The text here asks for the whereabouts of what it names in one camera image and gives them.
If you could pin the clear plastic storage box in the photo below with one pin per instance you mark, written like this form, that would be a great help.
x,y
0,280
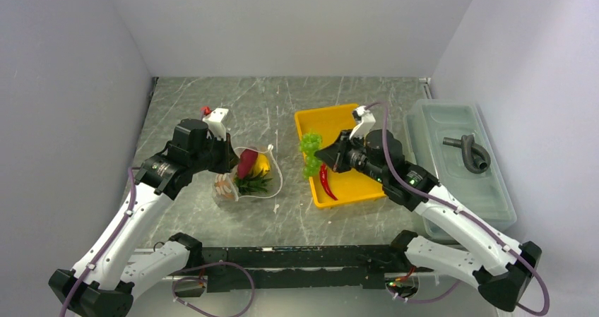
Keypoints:
x,y
426,124

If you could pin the clear dotted zip top bag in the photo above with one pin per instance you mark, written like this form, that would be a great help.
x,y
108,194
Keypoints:
x,y
275,174

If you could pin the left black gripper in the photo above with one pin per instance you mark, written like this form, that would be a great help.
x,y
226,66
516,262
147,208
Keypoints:
x,y
229,157

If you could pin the green toy grapes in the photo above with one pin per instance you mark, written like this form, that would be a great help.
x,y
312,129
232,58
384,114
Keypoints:
x,y
309,144

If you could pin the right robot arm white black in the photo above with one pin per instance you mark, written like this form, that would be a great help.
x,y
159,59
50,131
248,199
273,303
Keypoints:
x,y
498,267

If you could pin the red toy chili pepper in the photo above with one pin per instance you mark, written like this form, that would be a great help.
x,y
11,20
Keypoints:
x,y
323,176

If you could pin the yellow toy pear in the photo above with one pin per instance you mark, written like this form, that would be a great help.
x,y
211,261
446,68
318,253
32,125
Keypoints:
x,y
261,166

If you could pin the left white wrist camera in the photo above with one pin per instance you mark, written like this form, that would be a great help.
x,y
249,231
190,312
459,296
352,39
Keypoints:
x,y
217,121

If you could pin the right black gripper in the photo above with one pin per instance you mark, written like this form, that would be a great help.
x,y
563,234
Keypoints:
x,y
335,155

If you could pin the black base frame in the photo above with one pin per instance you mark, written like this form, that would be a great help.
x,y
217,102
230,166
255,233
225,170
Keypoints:
x,y
290,267

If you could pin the yellow plastic tray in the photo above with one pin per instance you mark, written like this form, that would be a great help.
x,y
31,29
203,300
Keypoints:
x,y
348,187

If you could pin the orange toy pineapple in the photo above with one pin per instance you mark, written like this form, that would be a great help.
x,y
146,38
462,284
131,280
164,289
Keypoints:
x,y
230,187

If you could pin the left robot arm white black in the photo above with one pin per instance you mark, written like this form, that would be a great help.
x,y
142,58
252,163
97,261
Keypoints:
x,y
104,282

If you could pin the purple toy eggplant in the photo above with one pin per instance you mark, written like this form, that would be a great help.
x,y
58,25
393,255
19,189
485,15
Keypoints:
x,y
247,159

